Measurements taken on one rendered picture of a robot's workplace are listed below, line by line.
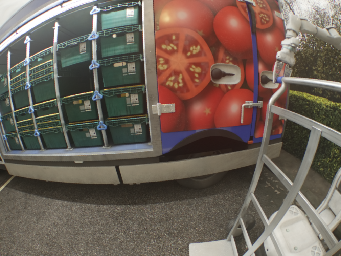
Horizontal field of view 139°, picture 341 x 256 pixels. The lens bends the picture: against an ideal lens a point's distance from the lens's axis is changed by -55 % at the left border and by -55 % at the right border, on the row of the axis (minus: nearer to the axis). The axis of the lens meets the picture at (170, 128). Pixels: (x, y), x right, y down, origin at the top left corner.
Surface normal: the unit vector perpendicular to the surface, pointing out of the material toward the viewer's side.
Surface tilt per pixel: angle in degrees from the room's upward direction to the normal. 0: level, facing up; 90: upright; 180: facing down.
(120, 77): 91
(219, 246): 0
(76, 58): 98
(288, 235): 0
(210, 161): 90
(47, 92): 91
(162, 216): 0
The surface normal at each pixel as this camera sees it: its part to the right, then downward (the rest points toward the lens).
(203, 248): -0.05, -0.95
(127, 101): 0.12, 0.38
